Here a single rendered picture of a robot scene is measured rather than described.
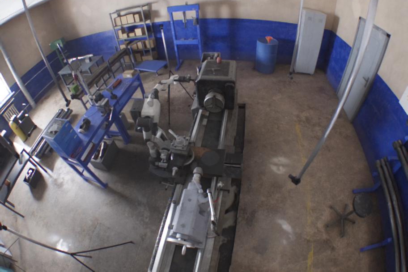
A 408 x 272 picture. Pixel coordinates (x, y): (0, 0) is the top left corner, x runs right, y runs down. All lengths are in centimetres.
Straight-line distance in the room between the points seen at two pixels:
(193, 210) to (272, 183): 171
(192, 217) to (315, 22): 487
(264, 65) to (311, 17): 187
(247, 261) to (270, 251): 33
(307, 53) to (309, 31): 63
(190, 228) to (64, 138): 207
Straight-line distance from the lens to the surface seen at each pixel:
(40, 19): 863
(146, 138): 198
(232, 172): 189
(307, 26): 509
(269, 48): 485
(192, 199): 148
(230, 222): 219
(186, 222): 143
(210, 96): 219
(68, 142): 282
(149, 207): 284
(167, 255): 176
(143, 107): 196
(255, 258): 257
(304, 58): 539
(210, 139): 233
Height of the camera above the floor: 253
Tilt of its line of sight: 44 degrees down
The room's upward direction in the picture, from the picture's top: 6 degrees counter-clockwise
